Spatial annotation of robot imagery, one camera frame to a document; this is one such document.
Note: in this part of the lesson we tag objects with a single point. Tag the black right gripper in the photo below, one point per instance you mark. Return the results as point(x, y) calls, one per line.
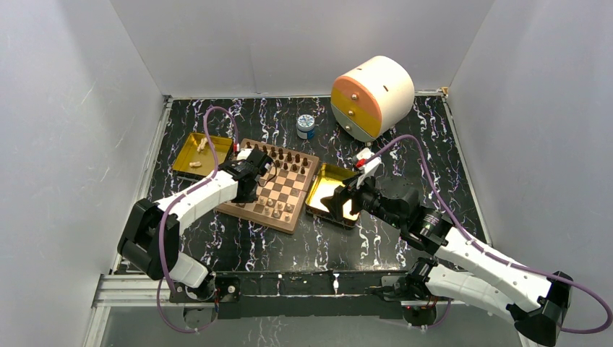
point(335, 204)

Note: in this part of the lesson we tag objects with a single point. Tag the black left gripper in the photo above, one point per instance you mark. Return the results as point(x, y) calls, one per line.
point(245, 199)

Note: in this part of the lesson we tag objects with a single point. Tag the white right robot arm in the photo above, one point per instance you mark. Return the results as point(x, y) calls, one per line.
point(458, 268)

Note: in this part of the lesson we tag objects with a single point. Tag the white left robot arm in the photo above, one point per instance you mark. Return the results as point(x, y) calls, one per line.
point(150, 239)

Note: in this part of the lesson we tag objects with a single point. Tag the row of dark chess pieces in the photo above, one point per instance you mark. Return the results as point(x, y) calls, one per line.
point(283, 157)

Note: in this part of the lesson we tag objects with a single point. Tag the wooden chess board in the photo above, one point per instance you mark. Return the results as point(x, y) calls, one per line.
point(280, 185)

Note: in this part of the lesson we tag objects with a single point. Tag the gold tin with white pieces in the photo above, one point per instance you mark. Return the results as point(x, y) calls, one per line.
point(223, 147)

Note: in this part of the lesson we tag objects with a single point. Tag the empty gold square tin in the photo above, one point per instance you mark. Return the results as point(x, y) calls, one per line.
point(330, 177)

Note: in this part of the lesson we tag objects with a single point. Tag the small blue white jar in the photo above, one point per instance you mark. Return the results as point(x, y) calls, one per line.
point(305, 124)

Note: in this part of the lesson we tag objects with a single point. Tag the round pastel drawer cabinet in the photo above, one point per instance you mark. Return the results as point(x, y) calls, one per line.
point(372, 98)

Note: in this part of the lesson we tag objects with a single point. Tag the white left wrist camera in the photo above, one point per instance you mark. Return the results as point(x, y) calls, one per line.
point(244, 154)

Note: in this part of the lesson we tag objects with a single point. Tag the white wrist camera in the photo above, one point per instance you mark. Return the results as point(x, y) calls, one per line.
point(366, 162)
point(244, 154)

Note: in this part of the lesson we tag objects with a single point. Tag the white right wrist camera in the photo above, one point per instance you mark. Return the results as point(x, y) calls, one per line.
point(366, 162)

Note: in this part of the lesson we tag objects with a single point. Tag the aluminium front rail frame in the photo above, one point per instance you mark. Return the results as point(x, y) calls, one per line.
point(284, 309)

